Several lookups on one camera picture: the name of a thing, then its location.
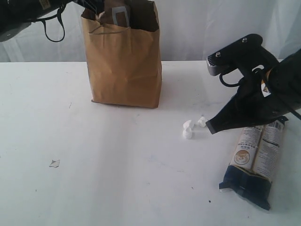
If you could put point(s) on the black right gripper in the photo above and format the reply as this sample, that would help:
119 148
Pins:
253 105

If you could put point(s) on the brown standup pouch orange label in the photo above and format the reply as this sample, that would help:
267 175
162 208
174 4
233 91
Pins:
116 12

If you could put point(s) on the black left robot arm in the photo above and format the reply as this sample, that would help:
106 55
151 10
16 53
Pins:
17 15

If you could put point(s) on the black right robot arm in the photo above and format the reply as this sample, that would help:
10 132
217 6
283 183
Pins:
285 81

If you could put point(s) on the brown paper bag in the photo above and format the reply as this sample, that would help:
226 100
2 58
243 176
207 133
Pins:
124 63

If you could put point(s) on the dark blue biscuit package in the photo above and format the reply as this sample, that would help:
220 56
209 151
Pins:
253 163

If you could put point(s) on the torn paper scrap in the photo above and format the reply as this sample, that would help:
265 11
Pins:
54 164

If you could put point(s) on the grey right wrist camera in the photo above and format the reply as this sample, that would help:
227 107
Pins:
243 54

